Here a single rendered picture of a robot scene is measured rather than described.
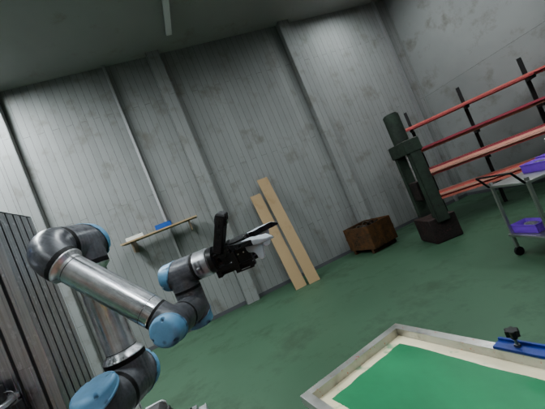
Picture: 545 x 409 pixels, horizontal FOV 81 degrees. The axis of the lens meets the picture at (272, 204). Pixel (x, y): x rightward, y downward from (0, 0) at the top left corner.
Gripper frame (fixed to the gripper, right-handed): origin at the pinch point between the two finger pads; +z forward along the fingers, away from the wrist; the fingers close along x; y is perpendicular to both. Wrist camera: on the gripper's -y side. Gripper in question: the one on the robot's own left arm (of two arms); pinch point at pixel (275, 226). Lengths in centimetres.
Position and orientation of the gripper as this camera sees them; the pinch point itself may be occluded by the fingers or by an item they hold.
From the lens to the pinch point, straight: 84.9
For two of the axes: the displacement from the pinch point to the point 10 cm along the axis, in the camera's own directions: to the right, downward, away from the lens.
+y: 4.0, 9.1, 1.1
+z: 9.1, -3.8, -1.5
